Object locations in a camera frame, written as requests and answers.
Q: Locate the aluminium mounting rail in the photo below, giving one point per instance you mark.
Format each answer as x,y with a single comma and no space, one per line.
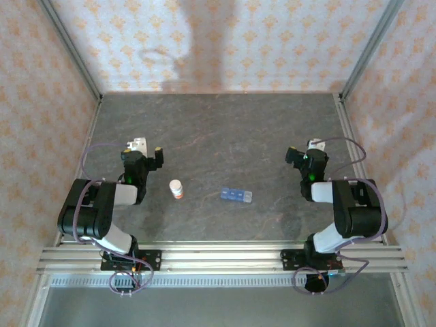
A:
221,259

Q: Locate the blue weekly pill organizer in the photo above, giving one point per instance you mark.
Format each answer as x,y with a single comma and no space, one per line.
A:
235,195

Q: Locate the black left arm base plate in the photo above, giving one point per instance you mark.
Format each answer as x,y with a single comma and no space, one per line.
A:
153,260

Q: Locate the white orange vitamin bottle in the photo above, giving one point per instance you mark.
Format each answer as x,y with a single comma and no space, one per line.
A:
178,195

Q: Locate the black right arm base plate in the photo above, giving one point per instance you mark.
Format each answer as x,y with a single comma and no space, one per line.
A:
289,260

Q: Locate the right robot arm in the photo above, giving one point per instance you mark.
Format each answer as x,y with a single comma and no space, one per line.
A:
357,214

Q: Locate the aluminium frame post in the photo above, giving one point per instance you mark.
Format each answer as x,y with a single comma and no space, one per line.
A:
70,47
370,47

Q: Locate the white-capped pill bottle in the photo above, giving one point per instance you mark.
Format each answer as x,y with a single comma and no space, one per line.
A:
175,184

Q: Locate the aluminium side rail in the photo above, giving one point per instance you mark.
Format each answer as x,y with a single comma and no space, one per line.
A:
346,119
92,126

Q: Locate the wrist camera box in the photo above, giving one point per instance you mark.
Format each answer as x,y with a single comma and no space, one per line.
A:
316,143
139,144

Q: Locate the grey metal panel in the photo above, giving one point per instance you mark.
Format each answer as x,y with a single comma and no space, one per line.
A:
218,306

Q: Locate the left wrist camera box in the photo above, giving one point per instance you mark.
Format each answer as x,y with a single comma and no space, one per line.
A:
139,144

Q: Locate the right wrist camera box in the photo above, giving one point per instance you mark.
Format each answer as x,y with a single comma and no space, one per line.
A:
316,143

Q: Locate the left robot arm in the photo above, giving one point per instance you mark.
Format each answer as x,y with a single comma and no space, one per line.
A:
85,211

